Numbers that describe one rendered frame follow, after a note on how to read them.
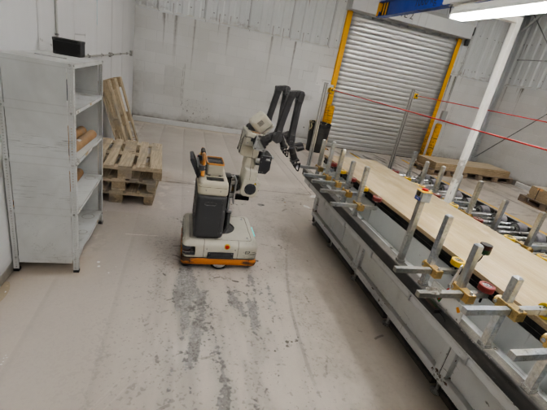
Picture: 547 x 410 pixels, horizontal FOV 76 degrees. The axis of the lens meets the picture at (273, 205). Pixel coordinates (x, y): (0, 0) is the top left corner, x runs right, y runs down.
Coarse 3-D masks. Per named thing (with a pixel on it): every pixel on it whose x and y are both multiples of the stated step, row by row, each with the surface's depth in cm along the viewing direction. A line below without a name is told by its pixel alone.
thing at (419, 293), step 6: (420, 294) 176; (426, 294) 177; (432, 294) 178; (438, 294) 179; (444, 294) 180; (450, 294) 181; (456, 294) 181; (462, 294) 183; (480, 294) 186; (486, 294) 186
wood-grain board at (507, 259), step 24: (360, 168) 386; (384, 168) 409; (384, 192) 317; (408, 192) 332; (408, 216) 267; (432, 216) 277; (456, 216) 288; (432, 240) 237; (456, 240) 239; (480, 240) 248; (504, 240) 257; (480, 264) 210; (504, 264) 216; (528, 264) 223; (504, 288) 187; (528, 288) 192
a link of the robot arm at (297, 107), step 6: (300, 96) 274; (300, 102) 278; (294, 108) 281; (300, 108) 280; (294, 114) 281; (294, 120) 283; (294, 126) 285; (288, 132) 289; (294, 132) 287; (288, 138) 287; (294, 138) 288; (288, 144) 289
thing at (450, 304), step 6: (432, 282) 204; (444, 300) 194; (450, 300) 190; (456, 300) 187; (444, 306) 194; (450, 306) 190; (456, 306) 186; (450, 312) 190; (456, 312) 186; (456, 318) 186
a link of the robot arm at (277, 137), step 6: (288, 90) 278; (294, 90) 278; (300, 90) 278; (288, 96) 274; (294, 96) 275; (288, 102) 276; (282, 108) 280; (288, 108) 278; (282, 114) 279; (282, 120) 281; (276, 126) 285; (282, 126) 283; (276, 138) 283
